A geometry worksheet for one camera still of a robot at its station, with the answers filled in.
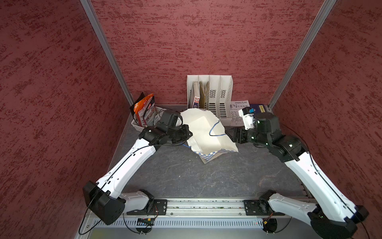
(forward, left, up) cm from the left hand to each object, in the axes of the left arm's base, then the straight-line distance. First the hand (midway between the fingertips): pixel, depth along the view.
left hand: (191, 137), depth 72 cm
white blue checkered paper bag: (+9, -11, -16) cm, 21 cm away
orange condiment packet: (+22, +32, -2) cm, 39 cm away
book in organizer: (+30, -2, -1) cm, 31 cm away
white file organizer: (+52, -16, -15) cm, 56 cm away
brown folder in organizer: (+34, -8, -3) cm, 35 cm away
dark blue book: (+45, -54, -25) cm, 75 cm away
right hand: (-1, -18, +5) cm, 19 cm away
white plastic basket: (+36, +28, -19) cm, 49 cm away
